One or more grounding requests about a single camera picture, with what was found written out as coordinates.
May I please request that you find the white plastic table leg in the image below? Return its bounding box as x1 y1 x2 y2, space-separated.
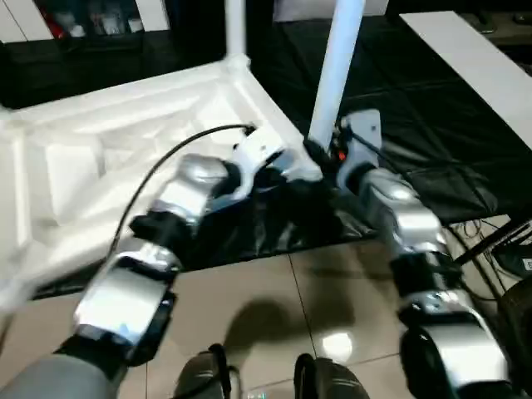
224 0 253 70
307 0 367 146

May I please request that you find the grey right robot foot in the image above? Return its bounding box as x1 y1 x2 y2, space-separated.
294 352 371 399

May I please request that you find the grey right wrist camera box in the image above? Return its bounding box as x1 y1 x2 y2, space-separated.
336 110 383 188

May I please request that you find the brown woven stool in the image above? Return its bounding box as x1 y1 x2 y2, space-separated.
502 280 532 346

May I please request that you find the flat white board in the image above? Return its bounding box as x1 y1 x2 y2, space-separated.
398 11 532 150

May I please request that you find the white glass door cabinet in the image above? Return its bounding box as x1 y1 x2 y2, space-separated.
0 0 170 42

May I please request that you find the white plastic table top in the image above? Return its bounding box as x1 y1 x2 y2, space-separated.
0 56 323 313

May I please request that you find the black device with white label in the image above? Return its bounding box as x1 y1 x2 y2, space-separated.
500 244 532 275

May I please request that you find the grey left robot foot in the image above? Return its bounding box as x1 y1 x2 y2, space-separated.
176 343 234 399

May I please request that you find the grey robot foot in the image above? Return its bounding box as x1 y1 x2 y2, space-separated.
176 343 234 399
294 352 371 399

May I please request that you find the black box with gold label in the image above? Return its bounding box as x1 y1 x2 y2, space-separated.
165 0 275 47

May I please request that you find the black work mat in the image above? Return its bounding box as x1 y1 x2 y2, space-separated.
0 12 532 300

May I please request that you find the black metal stand bar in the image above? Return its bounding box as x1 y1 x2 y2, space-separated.
455 222 532 265

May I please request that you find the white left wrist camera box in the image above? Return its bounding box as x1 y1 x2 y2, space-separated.
230 126 292 200

